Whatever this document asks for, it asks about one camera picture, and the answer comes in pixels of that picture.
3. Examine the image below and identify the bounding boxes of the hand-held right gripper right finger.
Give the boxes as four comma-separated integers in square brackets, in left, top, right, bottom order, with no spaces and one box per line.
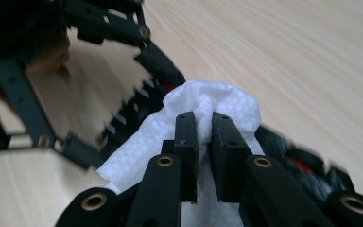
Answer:
[211,112,266,203]

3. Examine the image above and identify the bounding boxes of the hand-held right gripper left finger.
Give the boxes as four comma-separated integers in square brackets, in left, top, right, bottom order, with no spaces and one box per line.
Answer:
[161,111,200,203]

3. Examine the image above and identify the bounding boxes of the blue and black toy car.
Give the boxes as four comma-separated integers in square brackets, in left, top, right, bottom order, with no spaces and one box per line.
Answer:
[97,77,357,206]

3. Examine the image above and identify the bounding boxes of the white wet wipe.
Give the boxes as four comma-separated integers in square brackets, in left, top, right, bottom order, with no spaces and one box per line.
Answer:
[95,79,263,227]

